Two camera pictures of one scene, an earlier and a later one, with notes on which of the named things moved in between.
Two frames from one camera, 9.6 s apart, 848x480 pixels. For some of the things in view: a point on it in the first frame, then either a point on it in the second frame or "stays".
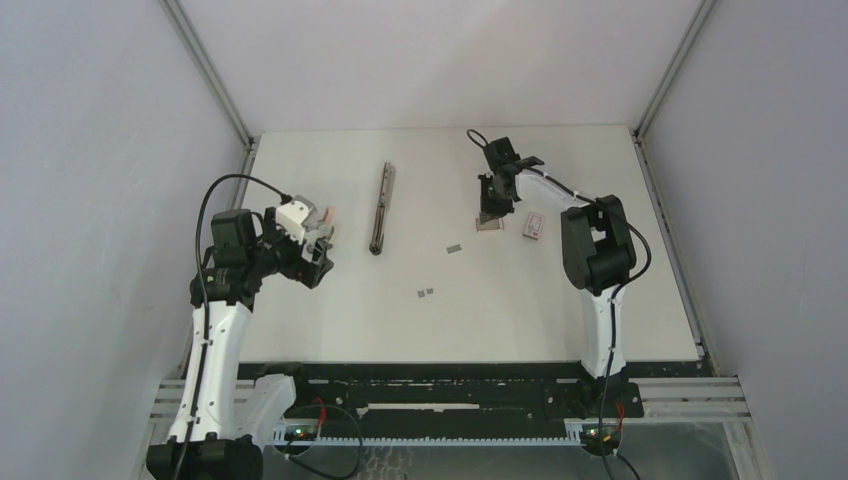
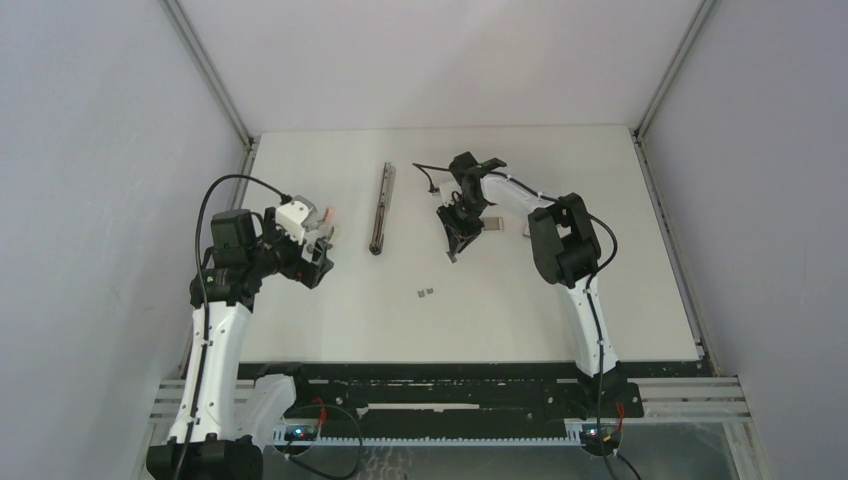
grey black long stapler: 385,201 stays
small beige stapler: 326,231 stays
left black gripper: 300,269 stays
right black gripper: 488,208 -> 457,232
